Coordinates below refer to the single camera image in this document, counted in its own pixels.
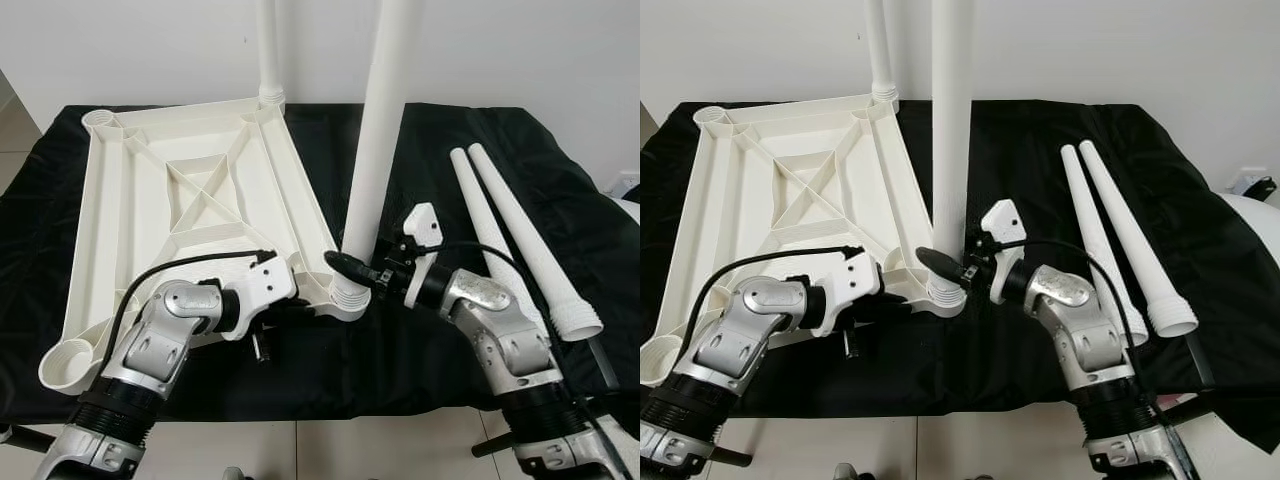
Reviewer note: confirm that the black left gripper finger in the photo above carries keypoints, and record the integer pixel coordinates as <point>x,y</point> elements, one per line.
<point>890,302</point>
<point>302,307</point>

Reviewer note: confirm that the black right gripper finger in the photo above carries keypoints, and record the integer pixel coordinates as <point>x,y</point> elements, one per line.
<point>355,268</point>
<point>945,265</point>

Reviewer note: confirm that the white plastic table leg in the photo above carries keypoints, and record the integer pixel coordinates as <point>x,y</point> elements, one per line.
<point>1140,240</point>
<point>880,50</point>
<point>1095,225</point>
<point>950,120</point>
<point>383,120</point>
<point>270,50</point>
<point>480,210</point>
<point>530,240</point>

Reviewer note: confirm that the white plastic children table top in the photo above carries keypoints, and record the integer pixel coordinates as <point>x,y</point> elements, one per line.
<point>150,210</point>
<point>760,210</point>

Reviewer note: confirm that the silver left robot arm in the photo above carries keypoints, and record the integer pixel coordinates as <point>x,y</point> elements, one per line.
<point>160,340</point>
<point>745,335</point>

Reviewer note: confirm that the black table cloth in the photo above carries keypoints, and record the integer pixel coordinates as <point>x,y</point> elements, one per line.
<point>330,370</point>
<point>930,370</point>

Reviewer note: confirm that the grey robot left foot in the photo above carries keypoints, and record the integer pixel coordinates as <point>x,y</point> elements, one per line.
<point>850,472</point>
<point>233,473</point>

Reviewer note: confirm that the short dark metal bar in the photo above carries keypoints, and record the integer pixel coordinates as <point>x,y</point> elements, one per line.
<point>1200,358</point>
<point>603,360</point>

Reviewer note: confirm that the black power plug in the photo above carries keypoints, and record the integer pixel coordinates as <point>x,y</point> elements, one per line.
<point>1266,189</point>

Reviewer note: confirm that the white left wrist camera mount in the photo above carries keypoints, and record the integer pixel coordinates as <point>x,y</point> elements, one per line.
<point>850,285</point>
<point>262,290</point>

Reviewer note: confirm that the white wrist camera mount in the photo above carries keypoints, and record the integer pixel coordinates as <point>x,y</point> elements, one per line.
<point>850,285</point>
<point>262,290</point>
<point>422,225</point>
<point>1005,222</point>

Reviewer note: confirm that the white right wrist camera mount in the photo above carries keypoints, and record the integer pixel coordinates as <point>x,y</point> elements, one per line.
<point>422,225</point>
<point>1005,222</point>

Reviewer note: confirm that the white wall socket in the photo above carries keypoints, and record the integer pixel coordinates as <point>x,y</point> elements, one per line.
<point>620,182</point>
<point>1245,180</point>

